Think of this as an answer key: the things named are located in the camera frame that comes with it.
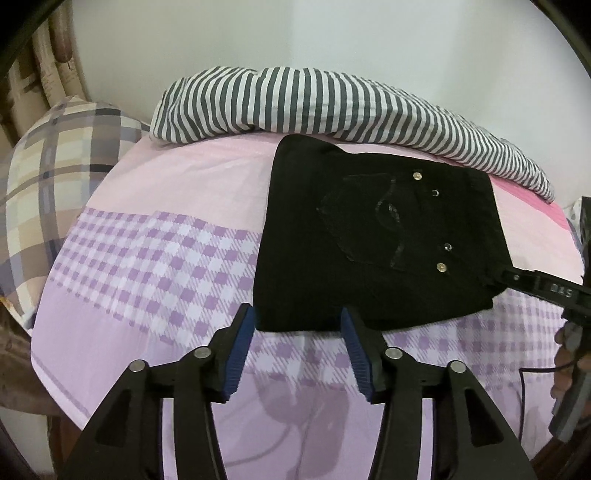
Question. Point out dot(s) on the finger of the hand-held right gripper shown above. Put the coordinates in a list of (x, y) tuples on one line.
[(517, 277)]

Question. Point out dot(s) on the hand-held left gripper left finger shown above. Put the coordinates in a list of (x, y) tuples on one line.
[(238, 355)]

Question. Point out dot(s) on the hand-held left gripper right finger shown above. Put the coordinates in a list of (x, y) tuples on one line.
[(358, 355)]

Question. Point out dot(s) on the black pants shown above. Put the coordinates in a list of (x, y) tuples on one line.
[(323, 277)]

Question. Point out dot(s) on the person's right hand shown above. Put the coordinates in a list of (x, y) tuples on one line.
[(561, 369)]

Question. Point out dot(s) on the pink and purple bed sheet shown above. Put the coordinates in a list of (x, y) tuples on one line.
[(161, 184)]

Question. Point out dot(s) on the beige plaid pillow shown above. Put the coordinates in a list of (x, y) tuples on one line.
[(55, 184)]

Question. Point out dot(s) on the grey white striped blanket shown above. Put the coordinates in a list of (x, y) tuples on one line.
[(300, 99)]

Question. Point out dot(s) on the wooden bed frame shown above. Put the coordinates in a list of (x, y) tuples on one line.
[(23, 369)]

